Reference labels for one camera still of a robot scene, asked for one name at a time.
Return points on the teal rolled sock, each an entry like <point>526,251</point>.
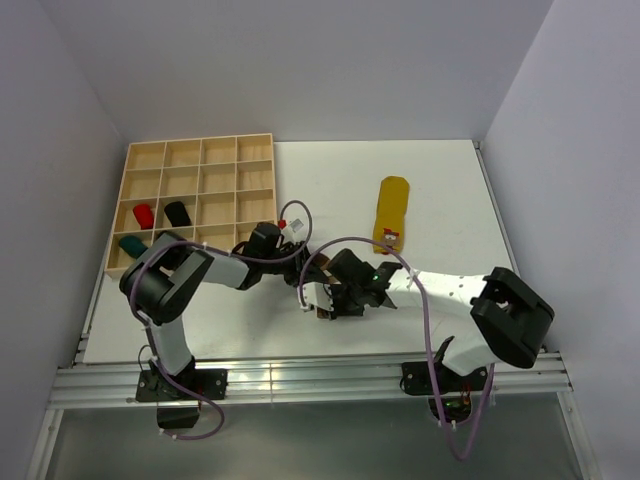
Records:
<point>132,245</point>

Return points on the red rolled sock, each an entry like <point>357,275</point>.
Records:
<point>144,216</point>

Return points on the yellow cartoon sock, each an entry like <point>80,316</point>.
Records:
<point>391,209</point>

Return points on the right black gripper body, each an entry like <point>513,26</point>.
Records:
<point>346,301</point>

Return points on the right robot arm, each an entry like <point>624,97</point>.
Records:
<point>474,320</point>

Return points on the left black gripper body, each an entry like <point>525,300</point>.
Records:
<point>290,267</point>

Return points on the wooden compartment tray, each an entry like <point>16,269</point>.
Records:
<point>227,184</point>

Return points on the aluminium front rail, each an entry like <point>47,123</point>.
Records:
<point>312,379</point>

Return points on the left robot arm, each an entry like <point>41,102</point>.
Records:
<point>162,281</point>

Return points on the black rolled sock upper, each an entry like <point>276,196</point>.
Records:
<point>177,214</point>

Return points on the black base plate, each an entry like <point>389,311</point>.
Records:
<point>416,379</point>
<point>153,387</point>

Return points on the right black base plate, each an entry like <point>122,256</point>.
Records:
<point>416,379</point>

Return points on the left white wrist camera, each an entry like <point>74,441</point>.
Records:
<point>290,227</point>

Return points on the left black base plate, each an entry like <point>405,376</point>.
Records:
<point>153,387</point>

